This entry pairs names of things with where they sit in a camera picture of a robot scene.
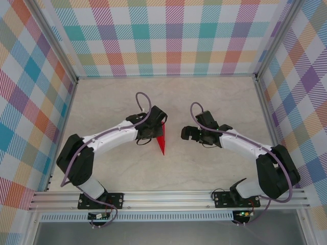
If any red paper sheet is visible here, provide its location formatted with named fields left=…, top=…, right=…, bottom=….
left=155, top=121, right=167, bottom=156

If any small black circuit board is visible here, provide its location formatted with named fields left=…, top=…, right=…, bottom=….
left=87, top=212, right=111, bottom=221

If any grey metal panel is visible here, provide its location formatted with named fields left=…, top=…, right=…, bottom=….
left=33, top=221, right=307, bottom=245

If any thin aluminium back rail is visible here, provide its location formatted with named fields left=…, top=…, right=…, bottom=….
left=76, top=73, right=258, bottom=81

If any aluminium side rail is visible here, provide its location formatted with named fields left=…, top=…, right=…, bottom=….
left=44, top=78, right=79, bottom=192
left=254, top=76, right=293, bottom=189

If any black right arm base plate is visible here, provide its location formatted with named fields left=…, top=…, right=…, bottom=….
left=213, top=190, right=261, bottom=209

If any wide aluminium mounting rail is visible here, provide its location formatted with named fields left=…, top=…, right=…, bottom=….
left=27, top=188, right=312, bottom=212

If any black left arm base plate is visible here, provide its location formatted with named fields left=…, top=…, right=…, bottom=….
left=77, top=192, right=125, bottom=210

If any slotted grey cable tray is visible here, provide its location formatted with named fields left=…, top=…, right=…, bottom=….
left=39, top=212, right=235, bottom=223

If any aluminium frame post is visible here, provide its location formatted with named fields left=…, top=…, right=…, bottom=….
left=30, top=0, right=79, bottom=84
left=254, top=0, right=301, bottom=82

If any aluminium frame leg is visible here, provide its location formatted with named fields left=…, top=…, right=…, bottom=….
left=22, top=210, right=41, bottom=245
left=296, top=208, right=315, bottom=245

